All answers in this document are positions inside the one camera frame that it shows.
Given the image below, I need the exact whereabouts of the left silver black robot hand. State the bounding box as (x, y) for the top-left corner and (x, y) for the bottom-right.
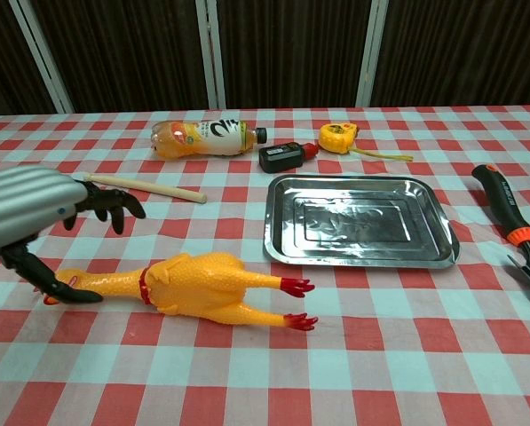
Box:
(0, 164), (148, 305)

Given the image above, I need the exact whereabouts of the orange rubber toy chicken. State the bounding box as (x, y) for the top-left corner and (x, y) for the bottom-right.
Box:
(36, 251), (319, 332)

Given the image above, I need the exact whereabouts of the rectangular metal tray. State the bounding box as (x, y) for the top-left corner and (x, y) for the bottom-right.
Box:
(263, 174), (462, 271)

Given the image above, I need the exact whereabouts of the wooden stick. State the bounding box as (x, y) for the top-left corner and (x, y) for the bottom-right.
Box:
(83, 173), (208, 204)

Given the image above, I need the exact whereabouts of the orange drink plastic bottle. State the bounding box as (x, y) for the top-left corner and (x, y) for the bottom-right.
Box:
(151, 118), (269, 160)

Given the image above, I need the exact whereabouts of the black ink bottle red cap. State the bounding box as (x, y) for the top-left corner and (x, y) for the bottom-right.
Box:
(258, 141), (320, 174)

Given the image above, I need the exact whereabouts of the red white checkered tablecloth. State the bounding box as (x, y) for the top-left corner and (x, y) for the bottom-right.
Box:
(0, 105), (530, 426)

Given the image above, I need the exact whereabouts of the yellow tape measure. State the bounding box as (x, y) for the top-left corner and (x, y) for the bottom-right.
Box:
(318, 122), (415, 162)

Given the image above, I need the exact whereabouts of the black spatula red button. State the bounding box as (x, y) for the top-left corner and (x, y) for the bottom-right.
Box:
(471, 163), (530, 320)

